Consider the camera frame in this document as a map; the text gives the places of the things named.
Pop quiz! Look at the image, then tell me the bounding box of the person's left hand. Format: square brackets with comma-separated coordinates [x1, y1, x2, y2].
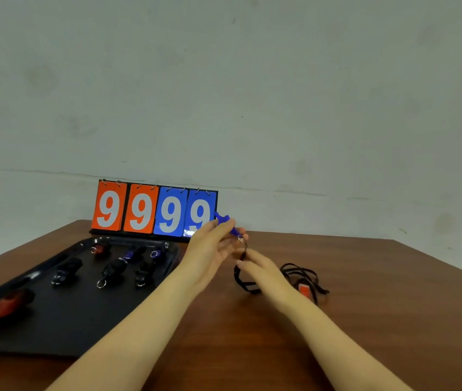
[177, 218, 249, 295]

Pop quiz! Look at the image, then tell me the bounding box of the person's right hand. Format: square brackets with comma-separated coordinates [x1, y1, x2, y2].
[236, 248, 299, 312]

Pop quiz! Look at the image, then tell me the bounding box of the black lanyard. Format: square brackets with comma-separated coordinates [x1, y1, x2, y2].
[233, 249, 262, 295]
[280, 263, 330, 306]

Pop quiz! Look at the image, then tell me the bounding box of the person's left forearm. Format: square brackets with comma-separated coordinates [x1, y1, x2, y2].
[45, 264, 206, 391]

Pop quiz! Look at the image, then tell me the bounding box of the person's right forearm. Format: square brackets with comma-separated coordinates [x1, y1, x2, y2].
[274, 293, 413, 391]

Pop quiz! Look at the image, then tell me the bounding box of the blue number flip card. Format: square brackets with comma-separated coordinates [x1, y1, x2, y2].
[153, 186, 189, 237]
[183, 189, 218, 238]

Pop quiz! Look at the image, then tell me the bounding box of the black scoreboard base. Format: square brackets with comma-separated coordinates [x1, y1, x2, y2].
[89, 180, 219, 243]

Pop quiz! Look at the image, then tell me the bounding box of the orange number flip card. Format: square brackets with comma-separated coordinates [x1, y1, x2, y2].
[123, 183, 160, 235]
[92, 180, 128, 232]

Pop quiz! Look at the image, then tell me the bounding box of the black plastic tray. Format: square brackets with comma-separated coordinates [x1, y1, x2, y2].
[0, 236, 181, 359]

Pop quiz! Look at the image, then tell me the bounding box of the large red whistle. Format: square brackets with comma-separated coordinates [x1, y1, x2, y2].
[0, 289, 36, 323]

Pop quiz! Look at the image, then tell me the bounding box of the black whistle with ring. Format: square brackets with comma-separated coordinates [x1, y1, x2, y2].
[134, 261, 156, 288]
[96, 258, 128, 289]
[51, 257, 83, 286]

